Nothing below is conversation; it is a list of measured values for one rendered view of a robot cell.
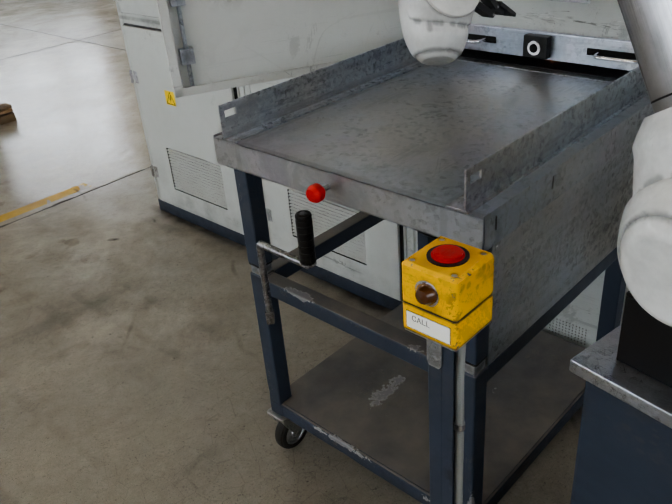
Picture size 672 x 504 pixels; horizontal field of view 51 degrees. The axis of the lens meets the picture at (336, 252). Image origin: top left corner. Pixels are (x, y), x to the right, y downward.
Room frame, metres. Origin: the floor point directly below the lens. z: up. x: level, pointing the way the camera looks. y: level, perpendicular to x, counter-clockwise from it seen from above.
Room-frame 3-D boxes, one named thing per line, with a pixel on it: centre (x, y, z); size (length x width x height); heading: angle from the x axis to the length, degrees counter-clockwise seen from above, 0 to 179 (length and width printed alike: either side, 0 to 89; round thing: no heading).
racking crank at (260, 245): (1.18, 0.10, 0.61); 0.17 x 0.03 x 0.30; 44
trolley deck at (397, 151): (1.35, -0.24, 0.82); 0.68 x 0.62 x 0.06; 135
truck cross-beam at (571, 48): (1.63, -0.52, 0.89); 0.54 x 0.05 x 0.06; 45
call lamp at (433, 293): (0.68, -0.10, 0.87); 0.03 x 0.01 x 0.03; 45
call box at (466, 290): (0.71, -0.13, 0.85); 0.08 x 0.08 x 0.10; 45
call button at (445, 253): (0.71, -0.13, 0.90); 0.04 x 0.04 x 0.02
